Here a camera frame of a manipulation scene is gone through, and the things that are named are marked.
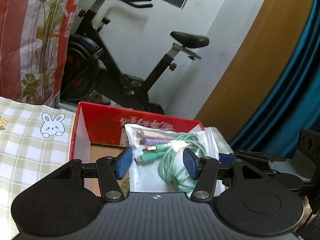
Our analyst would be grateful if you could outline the bagged green and purple cables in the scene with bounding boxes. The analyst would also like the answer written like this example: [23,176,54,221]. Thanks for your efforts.
[124,123,226,197]

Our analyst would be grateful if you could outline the red cardboard box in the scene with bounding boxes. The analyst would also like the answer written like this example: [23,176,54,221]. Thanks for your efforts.
[69,102,203,192]

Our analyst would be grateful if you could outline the teal curtain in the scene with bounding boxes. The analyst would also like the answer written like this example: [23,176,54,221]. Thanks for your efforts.
[229,0,319,157]

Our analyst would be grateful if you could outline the checked bunny tablecloth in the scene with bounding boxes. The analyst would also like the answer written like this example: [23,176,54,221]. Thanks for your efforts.
[1,98,75,239]

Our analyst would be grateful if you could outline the wooden door panel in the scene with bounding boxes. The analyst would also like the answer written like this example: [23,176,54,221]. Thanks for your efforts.
[196,0,313,141]

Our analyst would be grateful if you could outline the black exercise bike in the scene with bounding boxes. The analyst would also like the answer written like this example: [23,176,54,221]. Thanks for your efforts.
[60,0,210,116]

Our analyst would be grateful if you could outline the pink printed backdrop poster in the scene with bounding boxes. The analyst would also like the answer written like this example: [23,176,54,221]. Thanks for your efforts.
[1,0,80,106]

